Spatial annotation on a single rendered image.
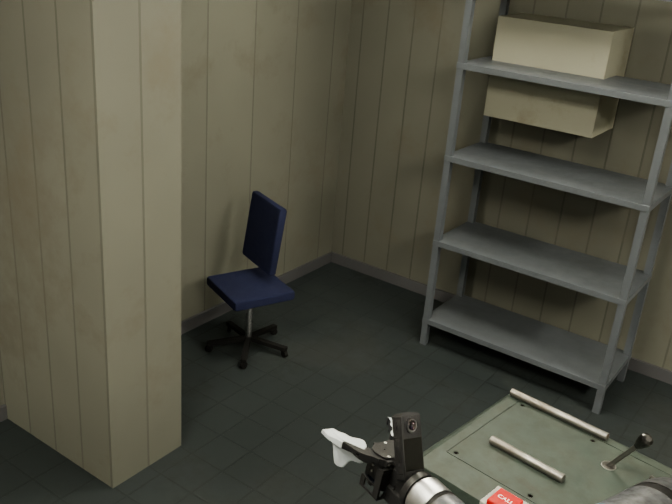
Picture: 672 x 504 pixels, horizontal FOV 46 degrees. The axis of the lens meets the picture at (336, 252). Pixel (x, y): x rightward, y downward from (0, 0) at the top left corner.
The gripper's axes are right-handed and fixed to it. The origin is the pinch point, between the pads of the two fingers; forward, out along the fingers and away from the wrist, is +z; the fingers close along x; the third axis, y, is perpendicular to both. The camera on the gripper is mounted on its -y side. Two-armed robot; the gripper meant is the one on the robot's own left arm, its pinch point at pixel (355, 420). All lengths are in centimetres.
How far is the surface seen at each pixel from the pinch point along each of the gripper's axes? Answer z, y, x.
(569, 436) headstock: 6, 22, 78
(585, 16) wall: 213, -86, 291
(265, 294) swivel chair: 255, 96, 138
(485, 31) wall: 269, -67, 272
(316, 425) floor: 185, 140, 139
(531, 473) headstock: 0, 25, 58
